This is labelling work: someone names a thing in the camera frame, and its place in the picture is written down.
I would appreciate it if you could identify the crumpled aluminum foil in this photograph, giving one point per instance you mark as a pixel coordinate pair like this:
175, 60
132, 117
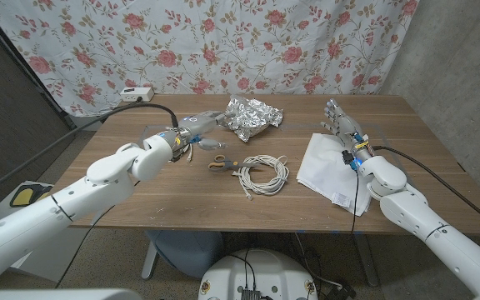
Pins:
254, 116

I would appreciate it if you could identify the white towel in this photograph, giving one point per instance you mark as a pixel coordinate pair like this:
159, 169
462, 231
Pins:
323, 171

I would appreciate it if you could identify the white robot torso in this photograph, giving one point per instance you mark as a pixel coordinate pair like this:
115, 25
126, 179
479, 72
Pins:
265, 271

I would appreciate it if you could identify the white table leg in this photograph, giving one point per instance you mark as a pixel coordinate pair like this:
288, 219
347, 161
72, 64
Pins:
149, 260

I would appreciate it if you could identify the grey table leg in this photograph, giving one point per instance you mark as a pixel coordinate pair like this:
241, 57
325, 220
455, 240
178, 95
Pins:
367, 262

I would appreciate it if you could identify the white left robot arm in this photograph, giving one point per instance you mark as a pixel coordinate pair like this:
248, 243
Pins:
36, 225

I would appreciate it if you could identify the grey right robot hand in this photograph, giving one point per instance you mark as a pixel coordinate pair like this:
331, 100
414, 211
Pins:
346, 127

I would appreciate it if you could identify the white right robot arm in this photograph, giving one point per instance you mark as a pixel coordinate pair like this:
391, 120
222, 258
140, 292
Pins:
440, 237

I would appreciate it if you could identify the white power strip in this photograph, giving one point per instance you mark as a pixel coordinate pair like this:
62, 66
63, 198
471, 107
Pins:
138, 94

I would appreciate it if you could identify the blue grey stool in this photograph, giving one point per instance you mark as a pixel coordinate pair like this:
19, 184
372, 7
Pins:
186, 250

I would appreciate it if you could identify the white floor board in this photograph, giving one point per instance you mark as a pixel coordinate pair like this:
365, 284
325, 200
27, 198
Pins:
0, 210

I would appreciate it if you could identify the black adapter on floor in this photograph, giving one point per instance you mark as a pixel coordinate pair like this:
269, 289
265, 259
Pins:
342, 291

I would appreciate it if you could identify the floral print backdrop curtain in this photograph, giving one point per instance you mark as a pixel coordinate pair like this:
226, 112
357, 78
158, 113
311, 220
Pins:
223, 50

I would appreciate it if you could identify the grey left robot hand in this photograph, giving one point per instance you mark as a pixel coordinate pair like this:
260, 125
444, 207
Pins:
198, 123

